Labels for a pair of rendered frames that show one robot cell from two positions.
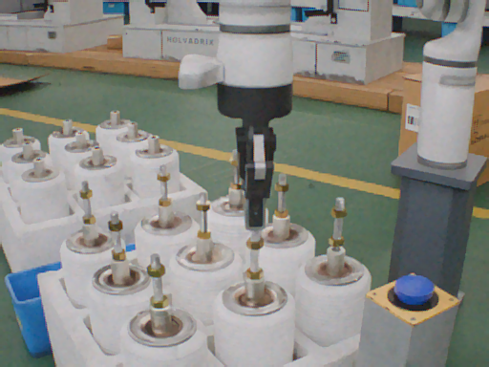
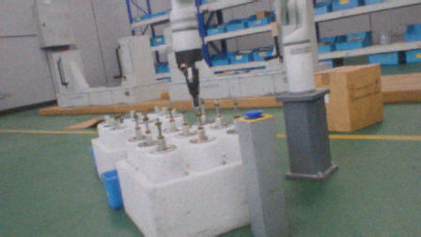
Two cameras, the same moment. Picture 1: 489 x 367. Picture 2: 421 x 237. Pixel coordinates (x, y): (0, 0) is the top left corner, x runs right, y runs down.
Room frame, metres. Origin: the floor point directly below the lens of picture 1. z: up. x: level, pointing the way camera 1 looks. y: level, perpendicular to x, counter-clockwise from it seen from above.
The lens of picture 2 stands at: (-0.47, -0.18, 0.48)
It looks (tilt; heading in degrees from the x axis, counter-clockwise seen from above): 9 degrees down; 8
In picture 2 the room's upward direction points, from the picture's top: 9 degrees counter-clockwise
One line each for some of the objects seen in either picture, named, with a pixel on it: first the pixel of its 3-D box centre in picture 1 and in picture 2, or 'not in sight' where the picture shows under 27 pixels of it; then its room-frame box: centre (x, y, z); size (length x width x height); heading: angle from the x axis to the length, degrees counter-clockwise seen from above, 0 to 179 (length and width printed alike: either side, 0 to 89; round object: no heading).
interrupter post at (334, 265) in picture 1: (335, 261); not in sight; (0.65, -0.11, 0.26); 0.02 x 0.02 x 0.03
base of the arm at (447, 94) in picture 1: (446, 112); (299, 69); (0.93, -0.33, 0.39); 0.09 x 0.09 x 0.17; 57
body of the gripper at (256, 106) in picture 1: (255, 118); (190, 65); (0.59, -0.01, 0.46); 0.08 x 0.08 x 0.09
